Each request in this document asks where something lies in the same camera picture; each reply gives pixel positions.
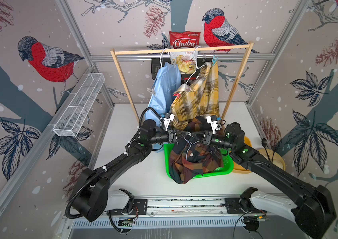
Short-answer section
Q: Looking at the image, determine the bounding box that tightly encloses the white hanger of yellow shirt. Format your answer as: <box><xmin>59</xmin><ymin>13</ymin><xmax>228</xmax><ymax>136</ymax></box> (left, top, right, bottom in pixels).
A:
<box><xmin>185</xmin><ymin>46</ymin><xmax>204</xmax><ymax>84</ymax></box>

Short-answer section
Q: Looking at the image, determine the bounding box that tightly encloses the light blue shirt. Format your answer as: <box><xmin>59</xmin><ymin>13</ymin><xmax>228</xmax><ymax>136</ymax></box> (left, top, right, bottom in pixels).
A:
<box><xmin>147</xmin><ymin>62</ymin><xmax>182</xmax><ymax>150</ymax></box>

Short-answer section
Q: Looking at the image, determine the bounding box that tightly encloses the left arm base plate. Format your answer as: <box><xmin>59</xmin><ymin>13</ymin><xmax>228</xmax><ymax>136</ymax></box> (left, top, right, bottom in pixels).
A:
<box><xmin>110</xmin><ymin>199</ymin><xmax>148</xmax><ymax>216</ymax></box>

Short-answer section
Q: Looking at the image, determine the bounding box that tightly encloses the green plastic mesh basket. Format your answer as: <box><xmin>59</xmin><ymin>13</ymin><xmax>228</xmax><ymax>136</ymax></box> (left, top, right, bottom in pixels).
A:
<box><xmin>163</xmin><ymin>142</ymin><xmax>235</xmax><ymax>179</ymax></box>

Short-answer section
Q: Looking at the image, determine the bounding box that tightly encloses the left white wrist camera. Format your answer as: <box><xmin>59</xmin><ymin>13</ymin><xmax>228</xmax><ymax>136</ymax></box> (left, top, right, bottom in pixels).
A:
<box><xmin>162</xmin><ymin>113</ymin><xmax>175</xmax><ymax>131</ymax></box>

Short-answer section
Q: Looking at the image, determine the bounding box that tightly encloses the yellow plaid shirt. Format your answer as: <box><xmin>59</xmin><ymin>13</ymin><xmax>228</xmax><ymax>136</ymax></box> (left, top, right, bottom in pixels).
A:
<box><xmin>170</xmin><ymin>62</ymin><xmax>219</xmax><ymax>130</ymax></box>

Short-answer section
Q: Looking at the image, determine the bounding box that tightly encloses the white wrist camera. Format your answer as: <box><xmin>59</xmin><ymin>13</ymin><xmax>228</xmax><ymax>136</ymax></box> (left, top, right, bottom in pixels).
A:
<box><xmin>206</xmin><ymin>115</ymin><xmax>220</xmax><ymax>134</ymax></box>
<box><xmin>162</xmin><ymin>113</ymin><xmax>175</xmax><ymax>131</ymax></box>

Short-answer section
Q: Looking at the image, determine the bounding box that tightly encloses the yellow plastic tray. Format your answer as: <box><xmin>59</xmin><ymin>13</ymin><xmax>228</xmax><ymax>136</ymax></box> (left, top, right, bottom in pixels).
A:
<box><xmin>232</xmin><ymin>136</ymin><xmax>252</xmax><ymax>174</ymax></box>

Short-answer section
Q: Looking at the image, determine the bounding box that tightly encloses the yellow round bowl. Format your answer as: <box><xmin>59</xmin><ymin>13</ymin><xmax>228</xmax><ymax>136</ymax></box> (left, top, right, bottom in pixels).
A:
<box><xmin>259</xmin><ymin>148</ymin><xmax>286</xmax><ymax>171</ymax></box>

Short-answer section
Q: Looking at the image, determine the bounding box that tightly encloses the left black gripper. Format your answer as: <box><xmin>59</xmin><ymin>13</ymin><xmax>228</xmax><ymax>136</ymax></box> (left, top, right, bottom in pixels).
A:
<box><xmin>148</xmin><ymin>128</ymin><xmax>188</xmax><ymax>146</ymax></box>

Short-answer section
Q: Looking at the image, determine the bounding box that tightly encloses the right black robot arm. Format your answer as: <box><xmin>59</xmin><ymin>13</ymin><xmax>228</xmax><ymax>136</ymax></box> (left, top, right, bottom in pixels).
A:
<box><xmin>193</xmin><ymin>122</ymin><xmax>336</xmax><ymax>239</ymax></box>

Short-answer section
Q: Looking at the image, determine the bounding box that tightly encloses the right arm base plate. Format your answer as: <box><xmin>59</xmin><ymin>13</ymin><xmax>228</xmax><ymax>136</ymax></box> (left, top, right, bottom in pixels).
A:
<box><xmin>222</xmin><ymin>197</ymin><xmax>267</xmax><ymax>215</ymax></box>

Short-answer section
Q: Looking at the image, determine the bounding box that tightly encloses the dark multicolour plaid shirt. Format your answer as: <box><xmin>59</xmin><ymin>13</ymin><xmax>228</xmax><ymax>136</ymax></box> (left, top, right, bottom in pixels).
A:
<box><xmin>168</xmin><ymin>116</ymin><xmax>225</xmax><ymax>185</ymax></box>

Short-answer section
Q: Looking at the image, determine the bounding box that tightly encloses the red clothespin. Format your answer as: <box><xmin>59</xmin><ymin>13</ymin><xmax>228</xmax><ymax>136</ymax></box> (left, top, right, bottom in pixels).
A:
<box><xmin>174</xmin><ymin>93</ymin><xmax>181</xmax><ymax>99</ymax></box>

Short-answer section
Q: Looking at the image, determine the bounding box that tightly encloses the red Chuba chips bag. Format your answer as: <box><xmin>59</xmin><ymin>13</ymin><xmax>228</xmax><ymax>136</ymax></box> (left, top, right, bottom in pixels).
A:
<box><xmin>170</xmin><ymin>31</ymin><xmax>200</xmax><ymax>74</ymax></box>

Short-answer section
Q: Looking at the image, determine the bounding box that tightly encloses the teal clothespin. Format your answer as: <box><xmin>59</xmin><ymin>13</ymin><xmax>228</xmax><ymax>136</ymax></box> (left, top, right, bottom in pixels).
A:
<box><xmin>212</xmin><ymin>55</ymin><xmax>218</xmax><ymax>66</ymax></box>

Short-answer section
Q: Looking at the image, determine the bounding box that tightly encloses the black spoon in bowl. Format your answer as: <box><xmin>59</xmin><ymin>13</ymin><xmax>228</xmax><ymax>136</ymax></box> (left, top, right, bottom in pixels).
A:
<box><xmin>261</xmin><ymin>138</ymin><xmax>275</xmax><ymax>163</ymax></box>

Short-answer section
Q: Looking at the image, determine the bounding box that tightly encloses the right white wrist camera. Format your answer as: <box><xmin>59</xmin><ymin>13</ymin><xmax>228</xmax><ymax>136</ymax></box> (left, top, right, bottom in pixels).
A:
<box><xmin>206</xmin><ymin>115</ymin><xmax>220</xmax><ymax>134</ymax></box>

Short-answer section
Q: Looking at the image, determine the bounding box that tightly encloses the wooden clothes rack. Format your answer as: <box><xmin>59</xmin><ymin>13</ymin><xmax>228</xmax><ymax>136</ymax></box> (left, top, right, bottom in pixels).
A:
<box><xmin>110</xmin><ymin>41</ymin><xmax>255</xmax><ymax>123</ymax></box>

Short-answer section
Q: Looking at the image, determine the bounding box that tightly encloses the black wall bracket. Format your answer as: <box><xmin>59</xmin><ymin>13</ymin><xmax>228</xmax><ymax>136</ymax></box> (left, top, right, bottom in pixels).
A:
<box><xmin>151</xmin><ymin>58</ymin><xmax>161</xmax><ymax>80</ymax></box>

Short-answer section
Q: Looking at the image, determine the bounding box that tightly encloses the clear clothespin on blue shirt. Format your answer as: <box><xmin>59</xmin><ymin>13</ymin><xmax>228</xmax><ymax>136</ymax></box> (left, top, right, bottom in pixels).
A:
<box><xmin>147</xmin><ymin>88</ymin><xmax>156</xmax><ymax>95</ymax></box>

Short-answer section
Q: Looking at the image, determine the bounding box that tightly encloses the white wire mesh basket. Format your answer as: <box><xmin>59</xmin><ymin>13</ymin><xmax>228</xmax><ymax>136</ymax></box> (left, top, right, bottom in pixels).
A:
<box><xmin>53</xmin><ymin>73</ymin><xmax>105</xmax><ymax>137</ymax></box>

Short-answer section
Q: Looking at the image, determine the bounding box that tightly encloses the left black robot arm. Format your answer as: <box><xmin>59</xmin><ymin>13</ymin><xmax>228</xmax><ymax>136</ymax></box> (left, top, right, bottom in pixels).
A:
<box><xmin>64</xmin><ymin>119</ymin><xmax>189</xmax><ymax>222</ymax></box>

